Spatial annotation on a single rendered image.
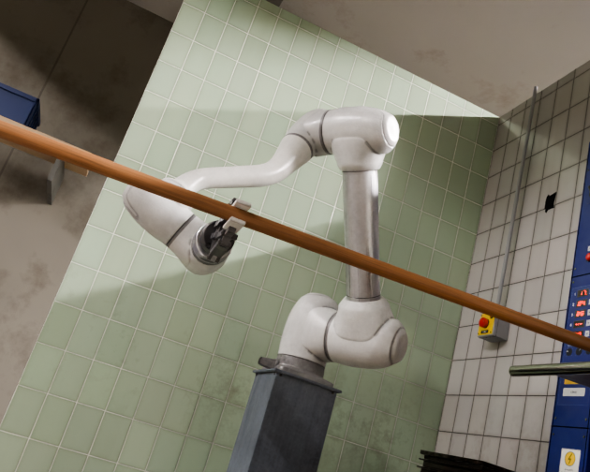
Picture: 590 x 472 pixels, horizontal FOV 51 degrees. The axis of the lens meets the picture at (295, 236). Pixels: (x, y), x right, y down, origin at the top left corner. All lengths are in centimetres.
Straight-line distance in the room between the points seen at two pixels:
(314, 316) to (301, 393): 23
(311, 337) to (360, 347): 16
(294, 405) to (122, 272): 87
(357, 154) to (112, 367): 117
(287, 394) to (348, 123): 79
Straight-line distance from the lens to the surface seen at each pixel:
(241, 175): 161
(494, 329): 248
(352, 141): 170
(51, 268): 466
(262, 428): 180
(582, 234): 235
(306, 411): 185
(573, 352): 218
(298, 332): 189
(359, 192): 173
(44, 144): 117
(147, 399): 231
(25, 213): 475
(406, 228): 276
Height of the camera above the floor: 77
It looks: 19 degrees up
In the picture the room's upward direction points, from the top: 17 degrees clockwise
